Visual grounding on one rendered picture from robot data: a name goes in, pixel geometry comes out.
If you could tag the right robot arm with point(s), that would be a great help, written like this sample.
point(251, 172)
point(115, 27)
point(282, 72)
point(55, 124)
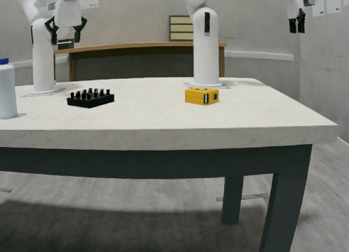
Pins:
point(43, 64)

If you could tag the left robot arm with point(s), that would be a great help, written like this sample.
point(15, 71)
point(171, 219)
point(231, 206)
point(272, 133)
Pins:
point(205, 21)

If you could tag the white bottle with blue cap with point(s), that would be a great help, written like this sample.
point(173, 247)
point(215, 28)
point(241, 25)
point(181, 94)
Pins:
point(8, 107)

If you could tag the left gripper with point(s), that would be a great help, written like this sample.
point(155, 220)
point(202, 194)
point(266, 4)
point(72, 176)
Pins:
point(295, 11)

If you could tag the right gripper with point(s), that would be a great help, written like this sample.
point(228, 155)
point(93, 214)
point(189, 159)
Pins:
point(66, 13)

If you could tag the black knob box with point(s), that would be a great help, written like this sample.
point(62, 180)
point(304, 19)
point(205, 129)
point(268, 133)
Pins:
point(90, 99)

